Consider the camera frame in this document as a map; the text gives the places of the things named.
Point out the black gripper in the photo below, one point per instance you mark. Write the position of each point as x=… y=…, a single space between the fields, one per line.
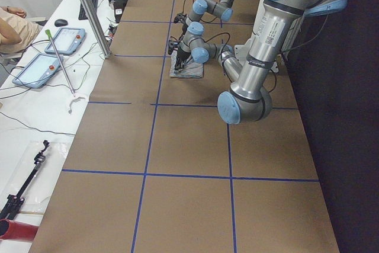
x=185 y=21
x=180 y=55

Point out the striped polo shirt white collar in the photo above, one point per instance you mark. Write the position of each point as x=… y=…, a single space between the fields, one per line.
x=190 y=68

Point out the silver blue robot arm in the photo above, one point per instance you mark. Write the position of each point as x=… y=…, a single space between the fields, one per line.
x=221 y=9
x=247 y=99

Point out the seated person beige clothes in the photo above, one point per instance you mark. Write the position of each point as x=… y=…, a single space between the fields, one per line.
x=17 y=32

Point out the black box with white label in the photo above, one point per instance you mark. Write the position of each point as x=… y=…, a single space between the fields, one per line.
x=119 y=6

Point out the far blue teach pendant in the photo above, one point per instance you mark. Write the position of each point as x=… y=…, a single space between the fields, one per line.
x=67 y=40

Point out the blue teach pendant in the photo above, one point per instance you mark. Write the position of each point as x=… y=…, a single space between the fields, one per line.
x=38 y=71
x=67 y=40

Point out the black computer mouse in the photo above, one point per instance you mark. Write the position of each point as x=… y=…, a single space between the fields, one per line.
x=60 y=23

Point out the metal reacher grabber tool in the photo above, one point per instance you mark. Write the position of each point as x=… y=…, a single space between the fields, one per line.
x=75 y=96

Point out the near blue teach pendant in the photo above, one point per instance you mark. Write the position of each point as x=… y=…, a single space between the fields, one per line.
x=38 y=71

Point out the red cylinder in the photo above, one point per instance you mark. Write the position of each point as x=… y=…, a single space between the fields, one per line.
x=17 y=231

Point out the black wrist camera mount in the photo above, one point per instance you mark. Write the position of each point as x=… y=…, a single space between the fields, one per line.
x=178 y=18
x=173 y=46

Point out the aluminium frame post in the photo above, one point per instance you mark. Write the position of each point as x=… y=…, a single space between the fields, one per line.
x=96 y=27

